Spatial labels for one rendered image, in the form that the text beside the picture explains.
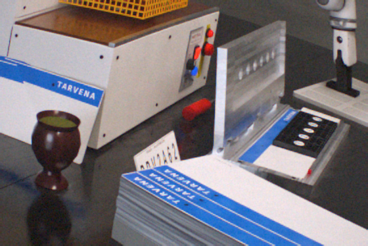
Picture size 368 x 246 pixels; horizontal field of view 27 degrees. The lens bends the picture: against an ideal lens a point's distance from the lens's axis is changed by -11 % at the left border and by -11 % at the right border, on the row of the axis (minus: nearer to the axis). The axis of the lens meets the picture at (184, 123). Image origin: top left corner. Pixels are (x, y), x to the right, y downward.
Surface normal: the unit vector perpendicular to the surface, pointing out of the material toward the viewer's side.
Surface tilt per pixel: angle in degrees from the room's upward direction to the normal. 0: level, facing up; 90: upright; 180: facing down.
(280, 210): 0
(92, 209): 0
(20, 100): 63
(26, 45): 90
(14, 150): 0
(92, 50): 90
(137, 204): 90
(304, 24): 90
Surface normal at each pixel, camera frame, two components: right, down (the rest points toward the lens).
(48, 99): -0.33, -0.13
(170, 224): -0.68, 0.11
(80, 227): 0.18, -0.93
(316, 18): -0.47, 0.21
